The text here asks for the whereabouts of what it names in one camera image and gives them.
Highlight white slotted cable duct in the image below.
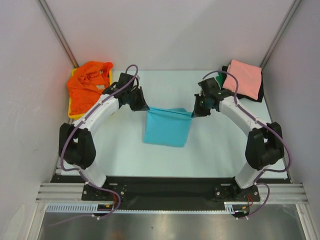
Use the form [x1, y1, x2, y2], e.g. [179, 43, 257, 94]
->
[45, 203, 249, 215]

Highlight yellow plastic bin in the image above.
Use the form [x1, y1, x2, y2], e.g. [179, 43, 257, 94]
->
[68, 67, 115, 120]

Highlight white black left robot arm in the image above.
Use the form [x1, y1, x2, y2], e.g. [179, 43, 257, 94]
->
[58, 72, 150, 200]

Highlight folded green t shirt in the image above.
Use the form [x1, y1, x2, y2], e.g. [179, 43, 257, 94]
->
[215, 72, 226, 88]

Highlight light blue t shirt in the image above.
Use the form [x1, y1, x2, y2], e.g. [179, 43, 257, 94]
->
[143, 106, 193, 148]

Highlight folded black t shirt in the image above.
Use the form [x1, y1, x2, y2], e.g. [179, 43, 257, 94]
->
[224, 73, 264, 103]

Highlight black mounting base plate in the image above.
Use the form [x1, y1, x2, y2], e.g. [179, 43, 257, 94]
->
[51, 174, 293, 212]

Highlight beige t shirt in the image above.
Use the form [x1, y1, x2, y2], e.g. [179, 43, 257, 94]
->
[96, 84, 106, 91]

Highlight orange t shirt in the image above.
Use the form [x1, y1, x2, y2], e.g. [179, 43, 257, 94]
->
[66, 61, 114, 119]

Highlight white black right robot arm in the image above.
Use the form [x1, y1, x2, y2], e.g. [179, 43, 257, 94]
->
[192, 77, 285, 201]

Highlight folded pink t shirt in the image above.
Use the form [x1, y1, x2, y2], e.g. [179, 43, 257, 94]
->
[227, 59, 263, 102]

